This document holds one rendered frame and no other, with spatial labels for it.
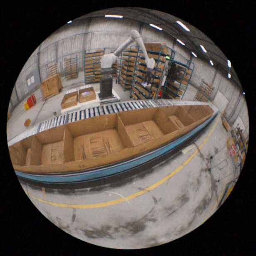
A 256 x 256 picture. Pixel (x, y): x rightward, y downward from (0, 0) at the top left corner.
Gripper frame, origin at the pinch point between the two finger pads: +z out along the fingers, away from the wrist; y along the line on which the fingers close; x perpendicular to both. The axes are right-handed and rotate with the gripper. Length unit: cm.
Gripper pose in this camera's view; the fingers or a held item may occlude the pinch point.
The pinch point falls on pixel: (146, 82)
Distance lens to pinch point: 137.2
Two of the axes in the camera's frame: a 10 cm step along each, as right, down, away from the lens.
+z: -1.2, 6.5, 7.5
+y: 3.8, 7.3, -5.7
